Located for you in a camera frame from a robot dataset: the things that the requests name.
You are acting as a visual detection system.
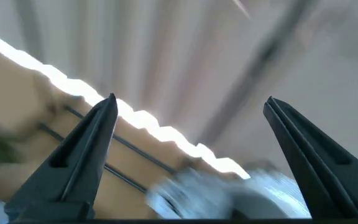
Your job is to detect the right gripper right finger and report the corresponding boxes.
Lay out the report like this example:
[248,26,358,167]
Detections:
[262,95,358,219]

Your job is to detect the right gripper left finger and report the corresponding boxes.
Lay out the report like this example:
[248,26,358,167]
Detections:
[4,92,119,220]

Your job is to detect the white laundry basket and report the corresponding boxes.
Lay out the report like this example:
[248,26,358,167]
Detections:
[225,169,313,220]

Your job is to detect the black clothes rack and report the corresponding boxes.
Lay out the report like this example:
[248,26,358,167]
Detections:
[38,0,318,194]

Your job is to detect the beige curtain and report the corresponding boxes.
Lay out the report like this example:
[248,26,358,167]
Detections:
[0,0,358,180]

